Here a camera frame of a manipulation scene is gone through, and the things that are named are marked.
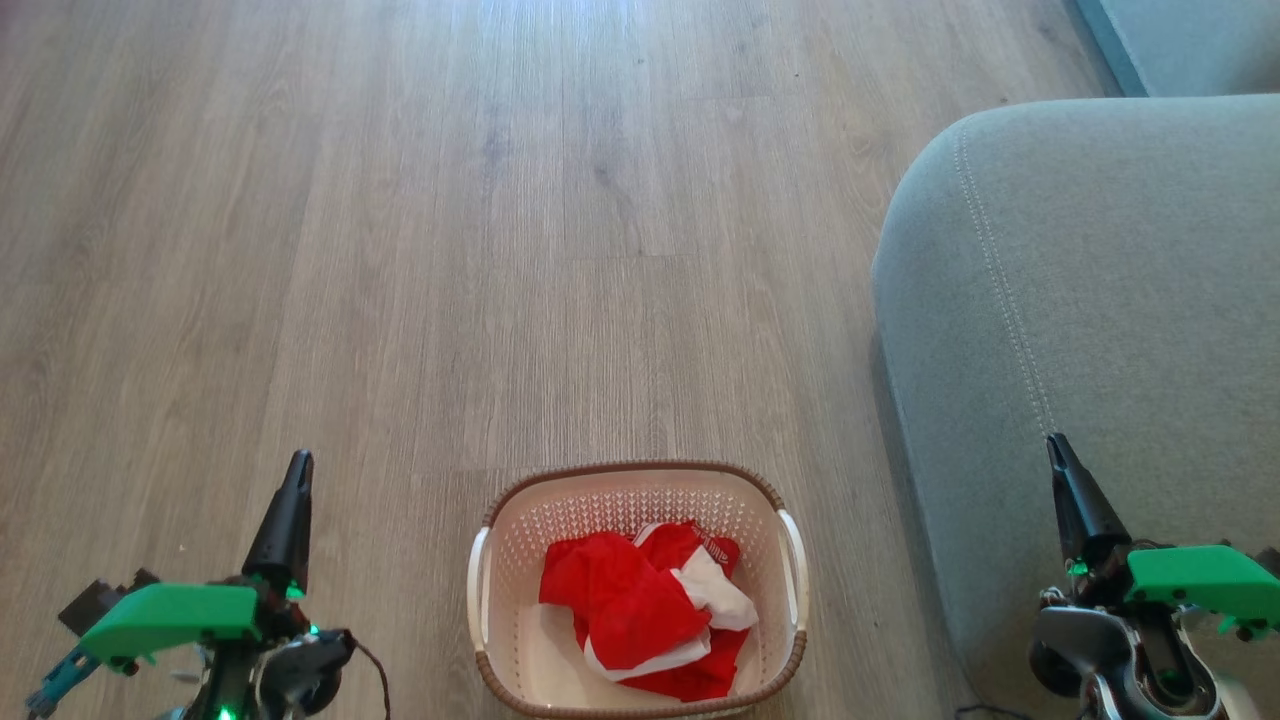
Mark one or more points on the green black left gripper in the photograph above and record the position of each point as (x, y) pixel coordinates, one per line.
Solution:
(170, 615)

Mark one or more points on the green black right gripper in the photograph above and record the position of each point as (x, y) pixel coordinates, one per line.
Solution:
(1200, 580)

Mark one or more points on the red and white garment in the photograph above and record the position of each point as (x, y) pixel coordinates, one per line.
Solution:
(620, 600)

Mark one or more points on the grey fabric sofa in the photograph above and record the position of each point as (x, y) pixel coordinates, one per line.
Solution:
(1100, 280)

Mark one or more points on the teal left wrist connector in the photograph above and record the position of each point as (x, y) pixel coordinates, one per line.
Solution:
(60, 680)

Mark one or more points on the cream laundry basket brown rim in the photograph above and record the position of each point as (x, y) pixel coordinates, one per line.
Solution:
(640, 500)

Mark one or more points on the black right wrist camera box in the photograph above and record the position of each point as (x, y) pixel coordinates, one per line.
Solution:
(1270, 560)

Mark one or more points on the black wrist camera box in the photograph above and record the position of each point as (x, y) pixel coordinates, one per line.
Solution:
(1270, 560)
(95, 605)

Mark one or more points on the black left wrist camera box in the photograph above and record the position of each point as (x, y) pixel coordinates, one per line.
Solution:
(95, 605)

